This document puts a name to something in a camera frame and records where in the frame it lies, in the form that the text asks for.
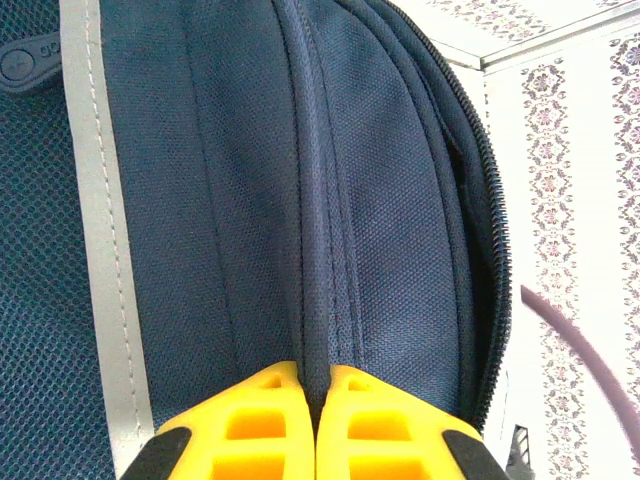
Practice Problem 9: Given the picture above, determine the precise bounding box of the navy blue student backpack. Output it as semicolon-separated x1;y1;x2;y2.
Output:
0;0;514;480

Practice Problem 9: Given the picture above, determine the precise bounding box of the aluminium right rear frame post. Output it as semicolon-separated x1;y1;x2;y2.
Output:
432;0;640;71

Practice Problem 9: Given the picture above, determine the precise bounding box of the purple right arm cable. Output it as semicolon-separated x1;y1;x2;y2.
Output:
519;284;640;454

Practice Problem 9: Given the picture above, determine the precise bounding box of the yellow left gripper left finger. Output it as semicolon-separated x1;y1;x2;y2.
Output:
119;359;318;480

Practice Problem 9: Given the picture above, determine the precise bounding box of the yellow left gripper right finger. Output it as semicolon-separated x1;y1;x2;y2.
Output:
318;362;512;480

